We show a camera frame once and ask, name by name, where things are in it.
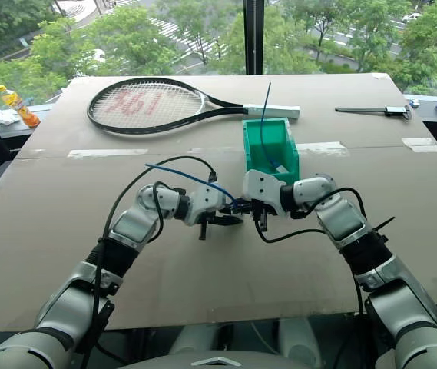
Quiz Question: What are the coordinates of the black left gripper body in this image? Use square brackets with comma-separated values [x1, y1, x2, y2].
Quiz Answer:
[197, 209, 225, 241]

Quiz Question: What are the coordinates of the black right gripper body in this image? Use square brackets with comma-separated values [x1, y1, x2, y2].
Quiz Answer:
[246, 199, 277, 232]

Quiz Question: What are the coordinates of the blue cable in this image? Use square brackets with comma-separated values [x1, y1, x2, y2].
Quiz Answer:
[144, 163, 242, 211]
[260, 81, 285, 170]

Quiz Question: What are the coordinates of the green plastic bin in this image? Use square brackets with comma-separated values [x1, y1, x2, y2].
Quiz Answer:
[240, 117, 301, 188]

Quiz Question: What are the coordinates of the clear tape strip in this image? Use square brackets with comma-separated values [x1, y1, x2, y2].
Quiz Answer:
[296, 141, 351, 157]
[401, 136, 437, 153]
[67, 147, 149, 160]

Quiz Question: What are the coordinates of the black white tennis racket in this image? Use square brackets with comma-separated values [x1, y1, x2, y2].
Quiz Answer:
[87, 77, 301, 139]

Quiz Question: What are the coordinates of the grey rounded shape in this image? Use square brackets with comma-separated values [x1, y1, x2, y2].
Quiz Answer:
[278, 317, 323, 367]

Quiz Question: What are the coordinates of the silver robot torso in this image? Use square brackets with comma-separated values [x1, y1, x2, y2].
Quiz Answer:
[120, 347, 381, 369]

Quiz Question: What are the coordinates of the black caliper tool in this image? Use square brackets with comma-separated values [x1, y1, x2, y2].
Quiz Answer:
[334, 105, 412, 124]

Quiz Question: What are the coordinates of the orange drink bottle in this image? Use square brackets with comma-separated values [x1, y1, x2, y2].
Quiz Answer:
[0, 84, 42, 129]

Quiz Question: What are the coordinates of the white crumpled cloth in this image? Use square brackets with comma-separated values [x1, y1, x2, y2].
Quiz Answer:
[0, 108, 22, 130]

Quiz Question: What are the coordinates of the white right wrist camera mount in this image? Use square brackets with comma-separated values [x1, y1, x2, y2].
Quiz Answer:
[241, 168, 286, 217]

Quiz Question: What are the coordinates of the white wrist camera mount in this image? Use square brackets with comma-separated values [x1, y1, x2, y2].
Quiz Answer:
[186, 185, 229, 228]
[241, 168, 286, 217]

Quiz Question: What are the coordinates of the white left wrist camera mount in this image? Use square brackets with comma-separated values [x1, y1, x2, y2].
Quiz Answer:
[186, 185, 229, 228]

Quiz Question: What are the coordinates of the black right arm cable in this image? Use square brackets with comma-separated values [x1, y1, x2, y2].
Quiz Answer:
[255, 186, 396, 321]

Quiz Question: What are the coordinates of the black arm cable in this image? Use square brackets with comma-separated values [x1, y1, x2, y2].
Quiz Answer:
[255, 186, 396, 321]
[73, 155, 219, 369]

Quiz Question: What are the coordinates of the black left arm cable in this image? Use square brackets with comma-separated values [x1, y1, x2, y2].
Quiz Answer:
[73, 155, 219, 369]

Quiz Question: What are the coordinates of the dark window frame post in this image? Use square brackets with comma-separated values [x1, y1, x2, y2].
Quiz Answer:
[243, 0, 266, 76]

